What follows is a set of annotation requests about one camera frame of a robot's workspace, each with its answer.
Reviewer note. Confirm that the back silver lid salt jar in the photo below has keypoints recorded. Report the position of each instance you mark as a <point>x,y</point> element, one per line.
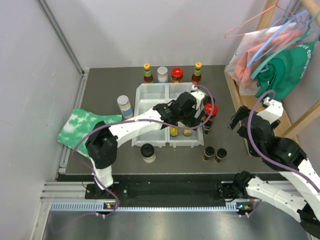
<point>162,74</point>

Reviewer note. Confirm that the silver lid salt jar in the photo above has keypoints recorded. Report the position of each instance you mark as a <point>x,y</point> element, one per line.
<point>162,74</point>
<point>125,106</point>

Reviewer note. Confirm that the left silver lid salt jar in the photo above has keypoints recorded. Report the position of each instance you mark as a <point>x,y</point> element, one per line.
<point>125,106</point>

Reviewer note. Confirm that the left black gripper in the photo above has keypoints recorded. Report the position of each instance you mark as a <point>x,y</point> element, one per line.
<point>192,119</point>

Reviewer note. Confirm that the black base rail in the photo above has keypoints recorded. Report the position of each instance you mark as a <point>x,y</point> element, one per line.
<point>169,190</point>

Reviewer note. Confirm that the wooden clothes rack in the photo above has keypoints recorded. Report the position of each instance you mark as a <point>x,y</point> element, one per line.
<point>287,129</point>

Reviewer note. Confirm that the green white cloth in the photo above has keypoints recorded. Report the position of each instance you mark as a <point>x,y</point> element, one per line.
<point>81,123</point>

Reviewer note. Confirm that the yellow label brown bottle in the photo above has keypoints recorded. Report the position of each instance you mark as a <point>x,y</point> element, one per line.
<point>174,131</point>
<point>187,132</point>

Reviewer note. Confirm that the small black cap spice bottle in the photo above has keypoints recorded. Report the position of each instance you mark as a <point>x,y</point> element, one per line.
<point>206,128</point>

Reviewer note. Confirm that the back red lid sauce jar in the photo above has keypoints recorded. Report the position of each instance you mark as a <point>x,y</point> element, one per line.
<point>177,74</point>

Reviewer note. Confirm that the pink hanger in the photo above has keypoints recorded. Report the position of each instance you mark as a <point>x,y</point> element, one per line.
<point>250,21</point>

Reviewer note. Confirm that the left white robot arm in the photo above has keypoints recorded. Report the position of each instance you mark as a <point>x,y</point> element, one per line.
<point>103,142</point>

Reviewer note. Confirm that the black lid shaker front left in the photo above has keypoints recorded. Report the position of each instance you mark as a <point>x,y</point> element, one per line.
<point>148,153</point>

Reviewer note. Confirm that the white organizer tray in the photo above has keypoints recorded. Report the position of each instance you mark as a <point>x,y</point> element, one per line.
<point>196,138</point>
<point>146,97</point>

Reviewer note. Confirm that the blue hanger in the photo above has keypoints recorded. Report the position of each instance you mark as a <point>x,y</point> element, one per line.
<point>255,45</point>

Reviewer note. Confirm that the orange cap sauce bottle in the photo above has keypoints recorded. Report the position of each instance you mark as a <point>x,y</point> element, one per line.
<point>148,76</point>
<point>197,73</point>

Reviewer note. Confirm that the red lid sauce jar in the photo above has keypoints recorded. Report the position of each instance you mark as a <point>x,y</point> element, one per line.
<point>177,74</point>
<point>210,112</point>

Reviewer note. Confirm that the black lid shaker right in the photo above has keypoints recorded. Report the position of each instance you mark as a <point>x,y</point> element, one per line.
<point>208,100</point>

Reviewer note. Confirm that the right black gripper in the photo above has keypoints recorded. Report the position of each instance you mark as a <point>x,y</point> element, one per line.
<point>236,118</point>

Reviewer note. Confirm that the black cap pepper bottle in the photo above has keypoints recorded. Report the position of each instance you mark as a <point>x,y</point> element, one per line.
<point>208,153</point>
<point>220,155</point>

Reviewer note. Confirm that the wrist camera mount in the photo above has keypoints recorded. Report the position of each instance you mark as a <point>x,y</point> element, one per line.
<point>273,111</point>
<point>198,94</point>

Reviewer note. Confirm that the left white organizer tray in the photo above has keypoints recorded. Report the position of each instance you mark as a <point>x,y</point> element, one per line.
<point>146,97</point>

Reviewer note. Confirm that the black lid shaker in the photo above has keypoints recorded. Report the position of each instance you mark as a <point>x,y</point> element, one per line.
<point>208,100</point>
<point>148,153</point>

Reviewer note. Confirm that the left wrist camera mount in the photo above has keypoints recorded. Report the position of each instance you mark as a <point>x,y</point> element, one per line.
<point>198,94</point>

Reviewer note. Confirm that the teal hanger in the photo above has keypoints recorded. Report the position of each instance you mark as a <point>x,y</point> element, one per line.
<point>263,65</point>

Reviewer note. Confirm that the pink white garment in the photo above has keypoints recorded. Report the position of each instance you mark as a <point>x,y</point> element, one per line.
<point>238,68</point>

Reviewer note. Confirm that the right white organizer tray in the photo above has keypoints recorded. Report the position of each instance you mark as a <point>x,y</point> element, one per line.
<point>196,138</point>

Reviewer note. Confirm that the right orange cap sauce bottle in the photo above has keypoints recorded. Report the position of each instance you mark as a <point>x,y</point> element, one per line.
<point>197,73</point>

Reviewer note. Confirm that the green garment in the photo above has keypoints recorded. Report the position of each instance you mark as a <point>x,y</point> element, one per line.
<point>285,70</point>

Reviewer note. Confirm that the left orange cap sauce bottle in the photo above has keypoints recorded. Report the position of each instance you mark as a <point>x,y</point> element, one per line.
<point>148,76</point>

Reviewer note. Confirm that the right red lid sauce jar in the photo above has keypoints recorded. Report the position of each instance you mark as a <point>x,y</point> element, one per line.
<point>210,112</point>

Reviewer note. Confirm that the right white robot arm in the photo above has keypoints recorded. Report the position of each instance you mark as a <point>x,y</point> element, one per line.
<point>286,157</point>

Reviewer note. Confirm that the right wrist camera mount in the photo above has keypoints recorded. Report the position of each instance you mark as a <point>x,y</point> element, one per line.
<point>273,111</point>

